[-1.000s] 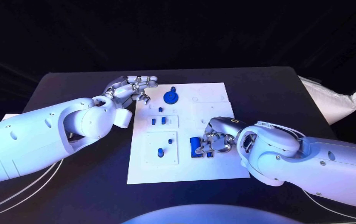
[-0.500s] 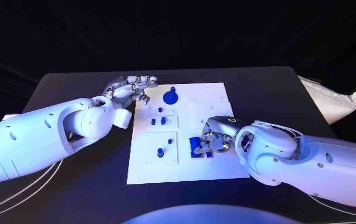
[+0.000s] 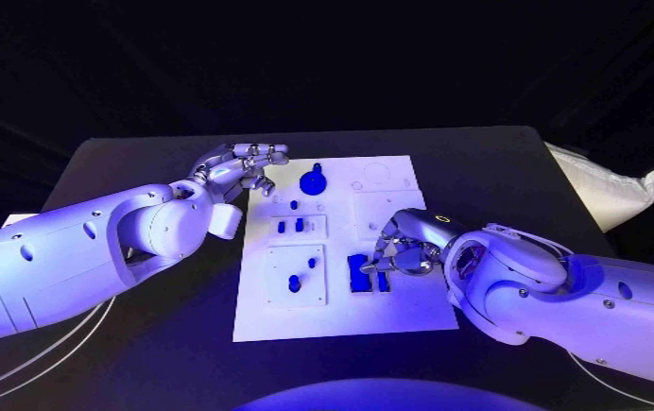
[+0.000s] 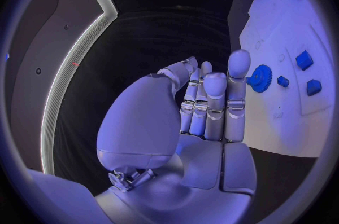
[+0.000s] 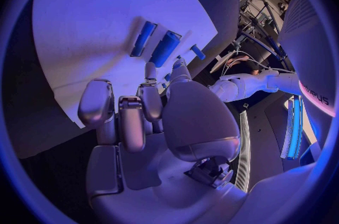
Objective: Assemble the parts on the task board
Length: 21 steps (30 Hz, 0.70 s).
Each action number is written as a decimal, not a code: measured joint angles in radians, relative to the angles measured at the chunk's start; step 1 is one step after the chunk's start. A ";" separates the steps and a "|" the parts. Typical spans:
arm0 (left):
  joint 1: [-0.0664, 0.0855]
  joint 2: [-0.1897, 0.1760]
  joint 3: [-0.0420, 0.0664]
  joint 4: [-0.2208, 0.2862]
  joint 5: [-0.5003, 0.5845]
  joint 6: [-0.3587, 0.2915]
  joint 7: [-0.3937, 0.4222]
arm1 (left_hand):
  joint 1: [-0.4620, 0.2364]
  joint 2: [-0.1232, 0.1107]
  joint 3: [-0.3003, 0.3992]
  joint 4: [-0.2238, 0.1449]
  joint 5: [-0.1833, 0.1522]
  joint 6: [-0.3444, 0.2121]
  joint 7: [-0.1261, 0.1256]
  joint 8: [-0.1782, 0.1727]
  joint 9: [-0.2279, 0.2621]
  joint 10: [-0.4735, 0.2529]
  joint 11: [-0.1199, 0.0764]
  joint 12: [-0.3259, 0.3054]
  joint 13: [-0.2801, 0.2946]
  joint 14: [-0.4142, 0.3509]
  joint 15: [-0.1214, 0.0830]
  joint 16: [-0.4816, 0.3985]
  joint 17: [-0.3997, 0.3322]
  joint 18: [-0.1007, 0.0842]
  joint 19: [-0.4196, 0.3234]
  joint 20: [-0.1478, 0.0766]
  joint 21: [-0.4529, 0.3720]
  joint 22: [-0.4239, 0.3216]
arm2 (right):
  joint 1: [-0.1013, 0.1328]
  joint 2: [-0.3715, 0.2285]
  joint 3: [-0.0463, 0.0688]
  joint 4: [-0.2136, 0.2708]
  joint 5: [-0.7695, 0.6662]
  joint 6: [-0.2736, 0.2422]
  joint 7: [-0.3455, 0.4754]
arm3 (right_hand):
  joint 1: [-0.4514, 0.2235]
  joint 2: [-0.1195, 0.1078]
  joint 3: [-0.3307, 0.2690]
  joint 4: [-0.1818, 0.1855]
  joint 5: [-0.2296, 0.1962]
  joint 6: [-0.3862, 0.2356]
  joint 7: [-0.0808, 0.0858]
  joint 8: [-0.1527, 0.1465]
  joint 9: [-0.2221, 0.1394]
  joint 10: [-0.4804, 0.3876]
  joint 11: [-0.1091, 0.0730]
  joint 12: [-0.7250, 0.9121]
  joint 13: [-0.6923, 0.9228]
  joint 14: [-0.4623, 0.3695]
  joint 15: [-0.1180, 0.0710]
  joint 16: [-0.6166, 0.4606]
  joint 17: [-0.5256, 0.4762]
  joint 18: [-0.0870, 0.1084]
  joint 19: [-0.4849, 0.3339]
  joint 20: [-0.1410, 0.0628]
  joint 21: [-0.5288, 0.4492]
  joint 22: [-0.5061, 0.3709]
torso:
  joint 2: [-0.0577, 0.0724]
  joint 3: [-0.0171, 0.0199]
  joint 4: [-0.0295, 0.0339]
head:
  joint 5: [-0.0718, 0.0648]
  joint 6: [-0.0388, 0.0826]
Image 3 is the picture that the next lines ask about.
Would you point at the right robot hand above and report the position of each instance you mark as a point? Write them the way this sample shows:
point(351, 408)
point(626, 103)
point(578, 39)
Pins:
point(424, 226)

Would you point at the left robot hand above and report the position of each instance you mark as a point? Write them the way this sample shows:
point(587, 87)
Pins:
point(230, 170)

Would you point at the short blue cylinder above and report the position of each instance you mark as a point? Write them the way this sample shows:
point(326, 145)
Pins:
point(312, 262)

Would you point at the large blue cylinder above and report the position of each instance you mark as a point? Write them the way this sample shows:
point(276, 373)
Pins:
point(295, 284)

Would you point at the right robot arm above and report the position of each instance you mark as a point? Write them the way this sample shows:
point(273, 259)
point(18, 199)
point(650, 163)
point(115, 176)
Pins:
point(537, 294)

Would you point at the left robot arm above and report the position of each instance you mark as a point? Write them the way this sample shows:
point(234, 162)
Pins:
point(77, 248)

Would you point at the white task board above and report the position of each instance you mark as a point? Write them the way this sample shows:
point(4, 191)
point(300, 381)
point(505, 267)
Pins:
point(398, 311)

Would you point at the blue gear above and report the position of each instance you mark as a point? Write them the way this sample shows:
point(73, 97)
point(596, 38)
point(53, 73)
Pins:
point(313, 184)

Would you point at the wide blue block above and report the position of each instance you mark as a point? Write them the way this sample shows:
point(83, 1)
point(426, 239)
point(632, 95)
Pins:
point(359, 280)

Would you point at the white cloth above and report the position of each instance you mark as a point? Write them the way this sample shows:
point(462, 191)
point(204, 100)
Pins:
point(599, 187)

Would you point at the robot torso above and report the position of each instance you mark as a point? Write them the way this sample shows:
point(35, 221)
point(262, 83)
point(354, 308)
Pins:
point(384, 398)

